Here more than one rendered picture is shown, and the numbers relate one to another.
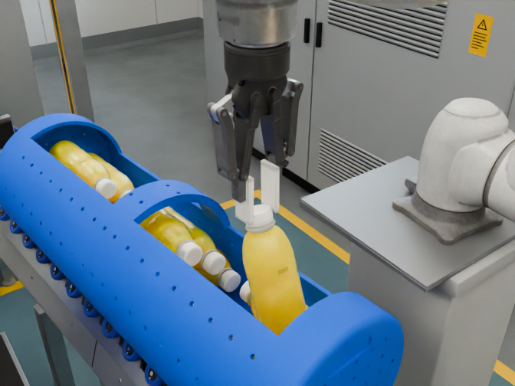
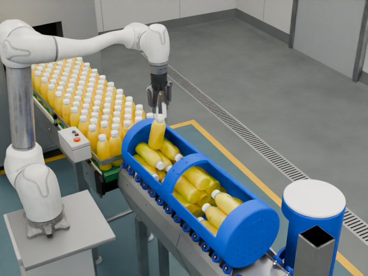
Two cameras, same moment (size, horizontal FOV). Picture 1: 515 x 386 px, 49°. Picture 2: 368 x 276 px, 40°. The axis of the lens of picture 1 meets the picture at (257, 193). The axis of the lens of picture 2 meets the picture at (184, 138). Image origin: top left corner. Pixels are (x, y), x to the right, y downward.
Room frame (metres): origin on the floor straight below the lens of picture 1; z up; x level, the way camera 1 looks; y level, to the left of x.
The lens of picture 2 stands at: (2.69, 0.45, 2.49)
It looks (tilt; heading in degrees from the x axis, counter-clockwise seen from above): 31 degrees down; 189
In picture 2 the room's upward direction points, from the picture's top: 1 degrees counter-clockwise
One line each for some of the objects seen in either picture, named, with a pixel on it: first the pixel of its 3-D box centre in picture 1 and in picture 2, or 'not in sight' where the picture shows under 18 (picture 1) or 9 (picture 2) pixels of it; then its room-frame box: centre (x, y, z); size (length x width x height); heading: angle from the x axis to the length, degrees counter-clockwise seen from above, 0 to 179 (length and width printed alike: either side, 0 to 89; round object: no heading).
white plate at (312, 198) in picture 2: not in sight; (314, 197); (0.76, 0.73, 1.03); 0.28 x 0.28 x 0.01
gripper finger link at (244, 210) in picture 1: (244, 197); (164, 110); (0.61, 0.02, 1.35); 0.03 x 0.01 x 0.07; 41
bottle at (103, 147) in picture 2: not in sight; (103, 153); (0.48, -0.35, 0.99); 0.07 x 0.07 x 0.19
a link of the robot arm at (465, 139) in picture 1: (465, 151); (39, 189); (1.07, -0.44, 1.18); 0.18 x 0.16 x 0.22; 42
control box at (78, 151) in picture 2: not in sight; (74, 144); (0.50, -0.50, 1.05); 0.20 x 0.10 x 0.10; 42
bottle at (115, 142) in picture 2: not in sight; (116, 149); (0.43, -0.30, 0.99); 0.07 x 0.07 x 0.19
